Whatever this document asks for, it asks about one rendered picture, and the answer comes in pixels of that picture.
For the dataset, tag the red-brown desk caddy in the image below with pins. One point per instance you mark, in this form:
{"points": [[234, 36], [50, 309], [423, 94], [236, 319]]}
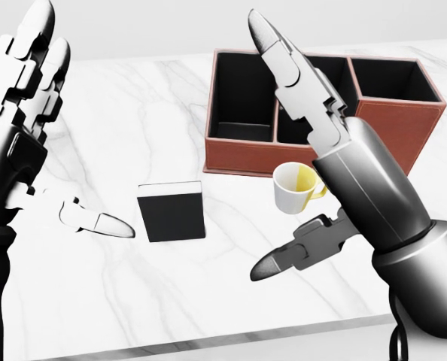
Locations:
{"points": [[246, 113]]}

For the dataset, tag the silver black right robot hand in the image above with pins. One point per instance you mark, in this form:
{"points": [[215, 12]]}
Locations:
{"points": [[362, 195]]}

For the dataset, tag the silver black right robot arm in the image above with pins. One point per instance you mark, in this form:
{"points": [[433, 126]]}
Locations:
{"points": [[423, 286]]}

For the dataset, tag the white and yellow mug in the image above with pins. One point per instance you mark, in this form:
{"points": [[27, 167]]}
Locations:
{"points": [[293, 190]]}

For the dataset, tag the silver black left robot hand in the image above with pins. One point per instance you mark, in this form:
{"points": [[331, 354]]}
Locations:
{"points": [[5, 158]]}

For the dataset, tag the black book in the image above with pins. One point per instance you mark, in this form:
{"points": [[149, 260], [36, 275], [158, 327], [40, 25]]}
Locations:
{"points": [[172, 212]]}

